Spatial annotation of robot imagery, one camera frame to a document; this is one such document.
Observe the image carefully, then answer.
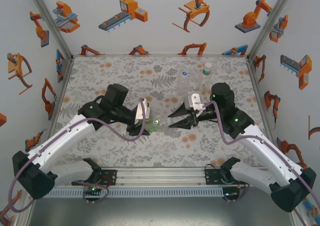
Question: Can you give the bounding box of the clear bottle with lime label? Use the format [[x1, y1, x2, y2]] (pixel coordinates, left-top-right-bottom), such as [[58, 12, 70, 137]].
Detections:
[[144, 112, 169, 133]]

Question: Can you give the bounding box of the clear bottle dark green label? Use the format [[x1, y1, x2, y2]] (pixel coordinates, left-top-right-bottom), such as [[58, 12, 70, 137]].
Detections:
[[197, 62, 214, 93]]

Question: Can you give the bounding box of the plain clear plastic bottle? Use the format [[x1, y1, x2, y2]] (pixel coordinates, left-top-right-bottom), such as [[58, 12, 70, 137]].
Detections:
[[176, 70, 190, 95]]

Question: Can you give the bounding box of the floral patterned table cover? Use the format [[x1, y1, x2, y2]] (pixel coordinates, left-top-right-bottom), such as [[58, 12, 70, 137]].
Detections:
[[49, 55, 276, 168]]

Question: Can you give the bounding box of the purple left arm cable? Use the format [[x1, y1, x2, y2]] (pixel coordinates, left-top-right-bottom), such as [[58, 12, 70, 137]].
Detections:
[[8, 98, 147, 213]]

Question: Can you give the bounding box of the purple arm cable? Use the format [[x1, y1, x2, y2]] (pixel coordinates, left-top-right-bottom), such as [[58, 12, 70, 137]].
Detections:
[[201, 101, 320, 226], [8, 98, 147, 213]]

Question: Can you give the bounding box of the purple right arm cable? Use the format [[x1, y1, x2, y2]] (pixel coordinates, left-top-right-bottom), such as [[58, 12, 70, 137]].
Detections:
[[201, 101, 320, 226]]

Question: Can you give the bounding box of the aluminium side frame rail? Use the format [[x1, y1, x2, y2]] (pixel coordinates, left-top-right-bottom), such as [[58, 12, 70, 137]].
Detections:
[[246, 57, 281, 152], [47, 56, 75, 137]]

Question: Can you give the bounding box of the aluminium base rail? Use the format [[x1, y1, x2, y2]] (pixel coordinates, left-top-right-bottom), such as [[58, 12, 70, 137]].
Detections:
[[52, 167, 273, 187]]

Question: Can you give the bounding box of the aluminium rear frame rail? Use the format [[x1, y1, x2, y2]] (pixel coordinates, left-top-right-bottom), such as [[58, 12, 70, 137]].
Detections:
[[72, 52, 249, 58]]

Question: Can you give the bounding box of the grey slotted cable duct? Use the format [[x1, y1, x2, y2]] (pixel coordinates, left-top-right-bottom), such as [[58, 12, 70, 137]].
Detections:
[[42, 188, 248, 198]]

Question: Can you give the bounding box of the aluminium frame post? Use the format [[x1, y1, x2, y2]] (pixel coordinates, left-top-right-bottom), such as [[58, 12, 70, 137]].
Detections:
[[14, 200, 36, 226], [24, 0, 75, 61], [289, 211, 310, 226], [246, 0, 298, 61]]

